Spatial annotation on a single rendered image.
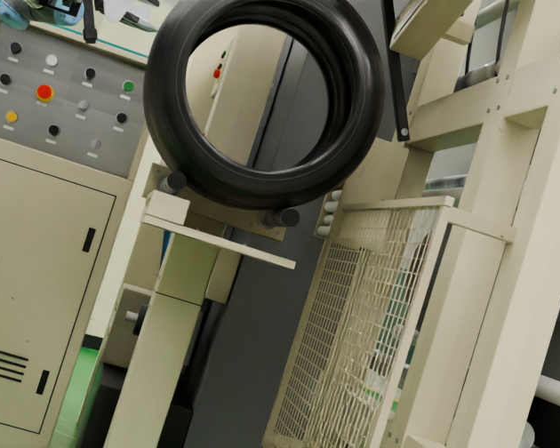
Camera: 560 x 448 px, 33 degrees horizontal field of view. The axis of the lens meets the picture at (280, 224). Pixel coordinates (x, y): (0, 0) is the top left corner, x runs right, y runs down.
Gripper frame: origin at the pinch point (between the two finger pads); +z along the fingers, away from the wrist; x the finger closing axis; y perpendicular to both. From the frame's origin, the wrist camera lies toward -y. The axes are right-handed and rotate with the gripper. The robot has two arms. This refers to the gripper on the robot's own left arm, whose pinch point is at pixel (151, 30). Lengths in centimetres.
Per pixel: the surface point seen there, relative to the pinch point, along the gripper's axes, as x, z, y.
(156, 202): -9.5, 17.9, -37.0
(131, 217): 348, 19, -39
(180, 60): -12.1, 9.0, -5.5
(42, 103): 66, -23, -22
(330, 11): -12.1, 35.7, 20.5
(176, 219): -9.4, 23.6, -38.7
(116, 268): 349, 24, -70
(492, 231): -58, 76, -17
